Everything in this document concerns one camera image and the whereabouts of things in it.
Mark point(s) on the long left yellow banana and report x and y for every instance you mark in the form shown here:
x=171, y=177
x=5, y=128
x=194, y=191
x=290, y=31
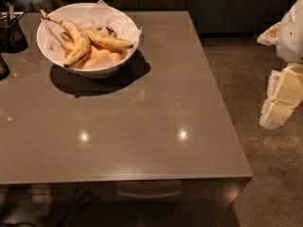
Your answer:
x=82, y=45

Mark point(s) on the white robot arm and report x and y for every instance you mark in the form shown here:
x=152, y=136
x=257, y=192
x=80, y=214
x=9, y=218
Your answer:
x=287, y=35

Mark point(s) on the white ceramic bowl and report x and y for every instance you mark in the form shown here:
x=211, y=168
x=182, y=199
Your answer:
x=86, y=15

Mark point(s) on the black mesh utensil holder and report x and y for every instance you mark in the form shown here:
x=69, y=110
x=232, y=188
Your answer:
x=12, y=38

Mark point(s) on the table drawer handle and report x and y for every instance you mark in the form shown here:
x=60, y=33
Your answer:
x=149, y=190

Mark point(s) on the spotted yellow banana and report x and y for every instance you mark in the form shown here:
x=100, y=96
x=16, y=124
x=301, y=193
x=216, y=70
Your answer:
x=107, y=41

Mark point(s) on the orange bananas under pile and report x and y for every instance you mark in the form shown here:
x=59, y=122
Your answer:
x=98, y=57

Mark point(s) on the white paper bowl liner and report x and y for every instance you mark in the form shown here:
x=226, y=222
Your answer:
x=88, y=39

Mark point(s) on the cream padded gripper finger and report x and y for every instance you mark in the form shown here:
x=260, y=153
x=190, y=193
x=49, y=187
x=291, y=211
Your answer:
x=289, y=91

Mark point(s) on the dark object at left edge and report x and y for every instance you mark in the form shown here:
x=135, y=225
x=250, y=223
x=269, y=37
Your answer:
x=4, y=69

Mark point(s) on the dark cabinet fronts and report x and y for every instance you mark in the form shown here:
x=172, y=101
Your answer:
x=213, y=16

